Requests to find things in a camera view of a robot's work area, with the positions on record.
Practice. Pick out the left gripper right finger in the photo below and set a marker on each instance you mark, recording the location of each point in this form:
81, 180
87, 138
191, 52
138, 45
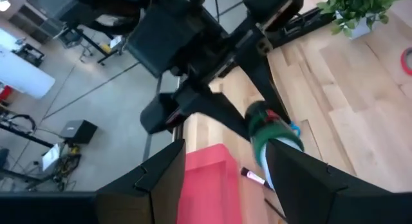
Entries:
315, 198

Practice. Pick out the white box on floor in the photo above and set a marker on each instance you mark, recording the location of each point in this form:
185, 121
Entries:
51, 158

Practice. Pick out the black box on floor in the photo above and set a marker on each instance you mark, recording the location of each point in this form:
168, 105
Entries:
78, 132

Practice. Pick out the black desk frame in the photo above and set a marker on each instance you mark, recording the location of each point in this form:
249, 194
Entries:
93, 45

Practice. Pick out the white table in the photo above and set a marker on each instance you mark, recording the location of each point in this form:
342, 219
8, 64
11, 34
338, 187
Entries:
22, 76

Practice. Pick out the red tape roll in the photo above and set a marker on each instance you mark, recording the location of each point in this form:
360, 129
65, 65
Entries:
403, 61

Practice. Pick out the green paint bottle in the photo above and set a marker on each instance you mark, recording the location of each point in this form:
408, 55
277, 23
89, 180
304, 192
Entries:
267, 130

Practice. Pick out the red container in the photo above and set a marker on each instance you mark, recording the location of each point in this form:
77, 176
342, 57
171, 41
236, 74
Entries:
4, 93

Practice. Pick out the long slim black paint brush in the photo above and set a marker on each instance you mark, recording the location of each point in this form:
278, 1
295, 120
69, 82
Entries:
273, 207

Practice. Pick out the black table frame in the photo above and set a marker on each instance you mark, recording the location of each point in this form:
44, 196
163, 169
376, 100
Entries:
305, 24

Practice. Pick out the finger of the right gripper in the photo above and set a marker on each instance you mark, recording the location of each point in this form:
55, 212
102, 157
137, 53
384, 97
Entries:
257, 69
212, 105

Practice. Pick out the green leafy plant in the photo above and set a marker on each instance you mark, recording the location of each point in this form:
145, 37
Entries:
354, 5

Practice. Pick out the white plant pot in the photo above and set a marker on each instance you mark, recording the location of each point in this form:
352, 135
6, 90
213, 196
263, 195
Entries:
362, 29

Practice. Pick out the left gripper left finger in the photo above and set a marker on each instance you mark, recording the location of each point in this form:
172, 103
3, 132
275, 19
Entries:
128, 204

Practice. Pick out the pink translucent plastic bin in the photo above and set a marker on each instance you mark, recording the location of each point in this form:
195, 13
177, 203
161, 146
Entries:
209, 185

